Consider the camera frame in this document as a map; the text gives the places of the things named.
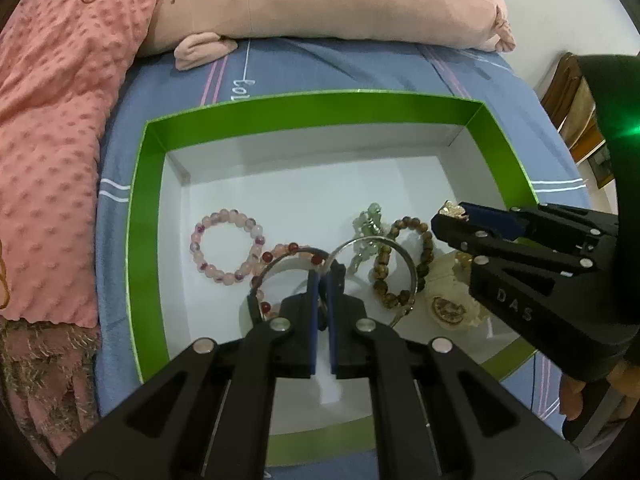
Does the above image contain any person's right hand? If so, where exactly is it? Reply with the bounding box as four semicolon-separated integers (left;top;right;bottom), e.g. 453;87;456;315
559;360;640;423

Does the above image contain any red and pink bead bracelet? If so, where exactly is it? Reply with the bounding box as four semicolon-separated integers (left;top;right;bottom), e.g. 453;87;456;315
250;242;326;321

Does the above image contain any silver bangle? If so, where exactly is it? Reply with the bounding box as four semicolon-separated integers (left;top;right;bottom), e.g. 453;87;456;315
246;236;418;323

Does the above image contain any cream carved ornament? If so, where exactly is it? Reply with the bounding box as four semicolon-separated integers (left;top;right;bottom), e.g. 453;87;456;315
424;251;490;332

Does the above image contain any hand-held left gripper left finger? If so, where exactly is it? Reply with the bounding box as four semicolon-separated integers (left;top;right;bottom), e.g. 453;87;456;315
55;270;322;480

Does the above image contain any wooden chair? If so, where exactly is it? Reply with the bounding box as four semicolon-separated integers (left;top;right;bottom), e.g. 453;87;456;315
540;51;616;191

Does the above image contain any blue striped bedsheet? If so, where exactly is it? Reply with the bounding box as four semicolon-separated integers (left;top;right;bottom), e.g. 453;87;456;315
94;35;591;480

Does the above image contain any gold flower ring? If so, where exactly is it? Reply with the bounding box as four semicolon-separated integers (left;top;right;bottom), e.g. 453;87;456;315
437;200;470;222

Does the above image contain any pink fringed scarf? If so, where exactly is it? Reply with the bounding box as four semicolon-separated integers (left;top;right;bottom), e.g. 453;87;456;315
0;317;103;466

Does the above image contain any pink plush pillow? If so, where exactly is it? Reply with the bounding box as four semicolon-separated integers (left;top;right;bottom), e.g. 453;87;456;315
135;0;517;72

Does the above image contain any green jade pendant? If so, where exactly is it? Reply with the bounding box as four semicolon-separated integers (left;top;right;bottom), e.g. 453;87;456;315
348;202;393;273

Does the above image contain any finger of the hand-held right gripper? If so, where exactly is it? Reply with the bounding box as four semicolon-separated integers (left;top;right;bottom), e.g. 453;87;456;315
431;214;624;361
457;201;622;250

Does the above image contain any pink dotted blanket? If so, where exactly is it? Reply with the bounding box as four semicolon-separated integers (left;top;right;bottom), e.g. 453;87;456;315
0;0;193;328

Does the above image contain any pale pink bead bracelet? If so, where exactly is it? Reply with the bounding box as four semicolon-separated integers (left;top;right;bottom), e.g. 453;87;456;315
190;208;268;285

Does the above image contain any brown wooden bead bracelet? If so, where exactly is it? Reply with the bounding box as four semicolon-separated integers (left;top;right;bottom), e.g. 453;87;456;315
370;216;436;309

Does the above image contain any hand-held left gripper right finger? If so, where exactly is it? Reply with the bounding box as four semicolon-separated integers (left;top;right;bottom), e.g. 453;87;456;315
327;261;586;480

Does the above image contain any green white cardboard box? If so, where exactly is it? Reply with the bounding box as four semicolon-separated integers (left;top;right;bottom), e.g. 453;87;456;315
125;89;541;468

